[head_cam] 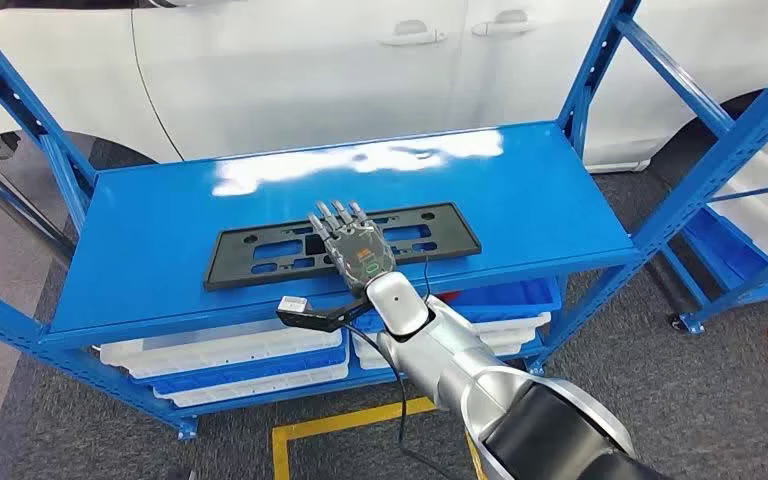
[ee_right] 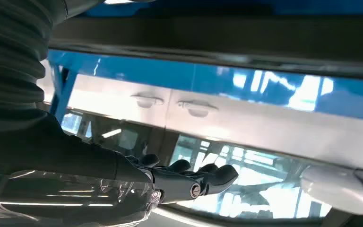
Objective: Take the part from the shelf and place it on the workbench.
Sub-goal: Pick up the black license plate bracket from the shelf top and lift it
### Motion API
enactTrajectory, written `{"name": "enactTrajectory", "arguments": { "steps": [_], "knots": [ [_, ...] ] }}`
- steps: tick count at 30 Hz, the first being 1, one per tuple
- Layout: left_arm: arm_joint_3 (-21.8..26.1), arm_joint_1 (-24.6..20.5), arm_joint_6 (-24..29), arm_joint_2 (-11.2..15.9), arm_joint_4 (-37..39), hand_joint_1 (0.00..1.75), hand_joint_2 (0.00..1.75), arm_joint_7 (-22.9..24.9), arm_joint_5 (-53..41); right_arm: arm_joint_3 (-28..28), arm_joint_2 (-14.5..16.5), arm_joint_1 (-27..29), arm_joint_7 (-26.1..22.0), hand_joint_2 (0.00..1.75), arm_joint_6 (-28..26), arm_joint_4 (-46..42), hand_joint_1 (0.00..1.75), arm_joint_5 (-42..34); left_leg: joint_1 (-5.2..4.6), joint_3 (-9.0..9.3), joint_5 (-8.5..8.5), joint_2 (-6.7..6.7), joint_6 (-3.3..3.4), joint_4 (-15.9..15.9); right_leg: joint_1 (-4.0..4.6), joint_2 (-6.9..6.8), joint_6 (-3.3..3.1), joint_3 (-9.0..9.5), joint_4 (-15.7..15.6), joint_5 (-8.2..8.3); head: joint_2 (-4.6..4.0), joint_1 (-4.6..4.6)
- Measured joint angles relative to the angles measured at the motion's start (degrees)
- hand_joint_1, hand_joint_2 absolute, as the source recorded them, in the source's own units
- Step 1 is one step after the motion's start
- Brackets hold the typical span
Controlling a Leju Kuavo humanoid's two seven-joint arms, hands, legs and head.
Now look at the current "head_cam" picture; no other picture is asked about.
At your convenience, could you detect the black plastic plate bracket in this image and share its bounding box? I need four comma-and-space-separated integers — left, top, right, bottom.
203, 202, 483, 293

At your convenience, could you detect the white car door handle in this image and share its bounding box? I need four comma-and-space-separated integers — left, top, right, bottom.
471, 9, 538, 38
378, 19, 448, 48

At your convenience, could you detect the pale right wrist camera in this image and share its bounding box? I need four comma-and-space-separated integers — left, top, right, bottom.
275, 295, 373, 333

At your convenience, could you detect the white plastic bin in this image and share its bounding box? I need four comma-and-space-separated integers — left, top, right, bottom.
153, 362, 351, 409
99, 319, 346, 380

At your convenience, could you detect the black camera cable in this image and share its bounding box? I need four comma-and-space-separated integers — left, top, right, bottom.
340, 256, 461, 480

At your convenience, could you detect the blue metal shelf rack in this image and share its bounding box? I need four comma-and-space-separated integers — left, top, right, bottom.
0, 0, 768, 442
658, 178, 768, 336

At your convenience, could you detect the white car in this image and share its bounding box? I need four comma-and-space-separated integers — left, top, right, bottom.
0, 0, 768, 175

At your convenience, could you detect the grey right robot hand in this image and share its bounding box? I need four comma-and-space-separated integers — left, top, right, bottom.
307, 199, 399, 298

